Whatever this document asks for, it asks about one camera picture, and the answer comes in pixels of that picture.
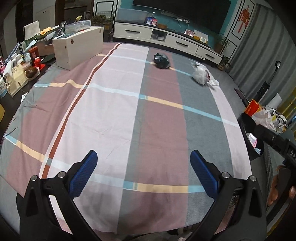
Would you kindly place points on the clear storage box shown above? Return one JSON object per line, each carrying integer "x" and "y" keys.
{"x": 131, "y": 15}

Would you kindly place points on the potted plant on cabinet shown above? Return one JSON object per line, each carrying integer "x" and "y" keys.
{"x": 220, "y": 43}

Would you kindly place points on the pink white plastic bag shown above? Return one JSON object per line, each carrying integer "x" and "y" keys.
{"x": 265, "y": 118}

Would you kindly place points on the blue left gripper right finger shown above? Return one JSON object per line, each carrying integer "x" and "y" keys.
{"x": 207, "y": 173}

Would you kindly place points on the potted plants on left stand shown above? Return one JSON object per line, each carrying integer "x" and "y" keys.
{"x": 102, "y": 21}

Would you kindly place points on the pink translucent bag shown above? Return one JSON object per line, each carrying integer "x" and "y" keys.
{"x": 253, "y": 140}

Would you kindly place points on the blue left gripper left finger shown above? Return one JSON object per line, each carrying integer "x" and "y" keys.
{"x": 80, "y": 173}

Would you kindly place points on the pile of clothes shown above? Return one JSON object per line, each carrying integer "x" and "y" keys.
{"x": 279, "y": 123}

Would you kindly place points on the black plastic bag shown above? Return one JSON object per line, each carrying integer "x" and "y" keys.
{"x": 161, "y": 61}

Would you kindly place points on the person's right hand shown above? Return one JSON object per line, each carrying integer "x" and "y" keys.
{"x": 277, "y": 185}

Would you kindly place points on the red paper shopping bag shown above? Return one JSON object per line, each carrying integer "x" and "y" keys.
{"x": 253, "y": 107}

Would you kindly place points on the grey curtain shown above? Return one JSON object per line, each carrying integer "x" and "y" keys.
{"x": 266, "y": 53}

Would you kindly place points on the potted plant by curtain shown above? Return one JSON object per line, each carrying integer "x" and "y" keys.
{"x": 224, "y": 64}

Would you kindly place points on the black trash bin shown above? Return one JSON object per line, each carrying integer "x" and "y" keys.
{"x": 247, "y": 125}

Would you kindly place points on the white tv cabinet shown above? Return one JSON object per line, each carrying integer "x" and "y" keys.
{"x": 153, "y": 35}

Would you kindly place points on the large black television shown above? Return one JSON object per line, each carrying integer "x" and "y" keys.
{"x": 208, "y": 13}

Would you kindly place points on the black upright vacuum cleaner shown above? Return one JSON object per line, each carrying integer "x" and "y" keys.
{"x": 266, "y": 85}

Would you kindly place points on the white paper roll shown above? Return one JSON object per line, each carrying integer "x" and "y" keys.
{"x": 274, "y": 103}

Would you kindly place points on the red chinese knot right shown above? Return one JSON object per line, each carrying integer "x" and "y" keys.
{"x": 244, "y": 19}

